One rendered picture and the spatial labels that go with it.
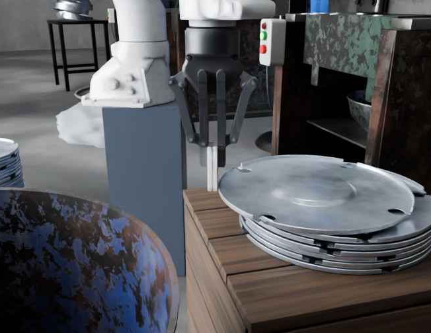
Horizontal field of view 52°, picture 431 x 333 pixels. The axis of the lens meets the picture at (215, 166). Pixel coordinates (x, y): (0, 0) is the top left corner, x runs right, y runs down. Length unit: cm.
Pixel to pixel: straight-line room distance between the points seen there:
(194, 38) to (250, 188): 24
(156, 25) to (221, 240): 57
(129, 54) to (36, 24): 661
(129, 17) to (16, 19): 663
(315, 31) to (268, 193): 78
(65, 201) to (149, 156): 57
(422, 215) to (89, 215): 44
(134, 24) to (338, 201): 61
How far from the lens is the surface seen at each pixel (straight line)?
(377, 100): 105
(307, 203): 64
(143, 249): 42
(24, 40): 765
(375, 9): 126
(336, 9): 145
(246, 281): 56
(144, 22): 104
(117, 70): 105
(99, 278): 51
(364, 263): 61
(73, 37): 765
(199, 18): 59
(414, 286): 60
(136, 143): 105
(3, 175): 153
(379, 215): 64
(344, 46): 125
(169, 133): 103
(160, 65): 106
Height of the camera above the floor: 67
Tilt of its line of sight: 20 degrees down
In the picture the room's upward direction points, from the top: straight up
